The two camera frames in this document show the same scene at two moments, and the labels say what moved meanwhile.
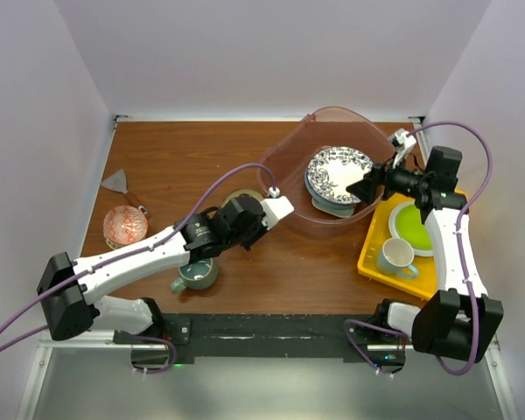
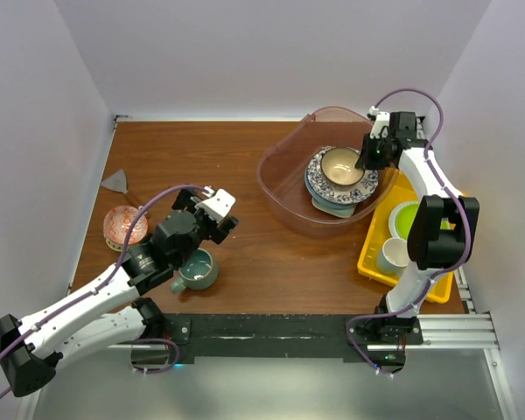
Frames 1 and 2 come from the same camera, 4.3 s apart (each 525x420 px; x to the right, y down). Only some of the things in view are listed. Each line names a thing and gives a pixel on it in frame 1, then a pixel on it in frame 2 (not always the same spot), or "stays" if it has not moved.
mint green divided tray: x=342 y=211 stays
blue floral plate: x=332 y=170 stays
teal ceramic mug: x=199 y=275 stays
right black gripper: x=367 y=187 to x=365 y=161
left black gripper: x=261 y=230 to x=216 y=230
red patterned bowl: x=124 y=225 stays
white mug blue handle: x=395 y=257 stays
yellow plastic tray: x=425 y=284 stays
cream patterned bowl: x=239 y=192 to x=339 y=166
